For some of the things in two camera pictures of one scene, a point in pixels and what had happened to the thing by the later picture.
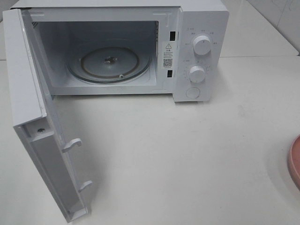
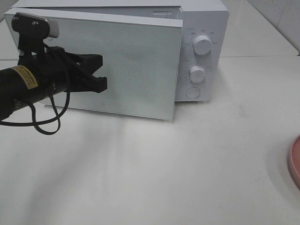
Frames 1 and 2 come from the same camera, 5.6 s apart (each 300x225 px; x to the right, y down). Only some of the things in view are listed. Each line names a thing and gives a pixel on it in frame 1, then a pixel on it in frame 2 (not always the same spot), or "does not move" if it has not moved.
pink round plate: x=294 y=161 does not move
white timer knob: x=197 y=74 does not move
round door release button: x=192 y=93 does not move
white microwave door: x=36 y=118 -> x=141 y=58
